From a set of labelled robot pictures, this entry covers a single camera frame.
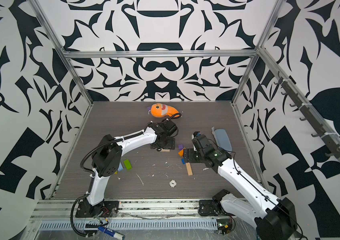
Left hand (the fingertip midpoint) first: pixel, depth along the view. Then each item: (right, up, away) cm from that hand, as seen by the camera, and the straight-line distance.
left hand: (168, 143), depth 91 cm
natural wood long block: (+12, -14, -4) cm, 19 cm away
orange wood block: (+8, -6, +2) cm, 10 cm away
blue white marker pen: (-25, -36, -24) cm, 49 cm away
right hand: (+12, -3, -12) cm, 17 cm away
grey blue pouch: (+35, +2, +6) cm, 35 cm away
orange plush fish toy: (-7, +20, +13) cm, 25 cm away
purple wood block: (+8, -3, +4) cm, 9 cm away
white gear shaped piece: (+3, -21, -9) cm, 22 cm away
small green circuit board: (+27, -36, -20) cm, 49 cm away
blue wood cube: (+9, -11, 0) cm, 14 cm away
